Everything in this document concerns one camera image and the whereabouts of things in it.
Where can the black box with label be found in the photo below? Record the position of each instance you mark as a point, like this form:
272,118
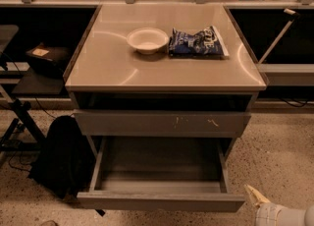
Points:
49,61

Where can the white bowl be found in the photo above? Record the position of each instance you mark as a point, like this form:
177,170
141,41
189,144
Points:
147,40

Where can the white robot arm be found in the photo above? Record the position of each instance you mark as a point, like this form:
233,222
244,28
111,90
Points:
295,217

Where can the black backpack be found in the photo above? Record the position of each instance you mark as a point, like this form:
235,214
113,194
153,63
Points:
65,162

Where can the black stand frame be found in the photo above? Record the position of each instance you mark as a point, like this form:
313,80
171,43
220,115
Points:
22,119

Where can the grey drawer cabinet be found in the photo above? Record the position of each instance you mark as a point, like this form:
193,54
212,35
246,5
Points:
109,75

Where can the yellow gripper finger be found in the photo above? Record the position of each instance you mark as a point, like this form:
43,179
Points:
256,198

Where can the white rod with tip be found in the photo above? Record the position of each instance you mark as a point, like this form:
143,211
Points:
292,17

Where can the blue chip bag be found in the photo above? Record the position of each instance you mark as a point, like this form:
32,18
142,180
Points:
207,42

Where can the grey top drawer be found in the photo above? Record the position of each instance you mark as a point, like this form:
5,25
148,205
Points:
185,124

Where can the grey drawer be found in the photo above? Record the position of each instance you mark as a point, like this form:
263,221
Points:
185,124
179,174

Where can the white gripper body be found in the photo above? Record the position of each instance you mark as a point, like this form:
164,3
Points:
267,214

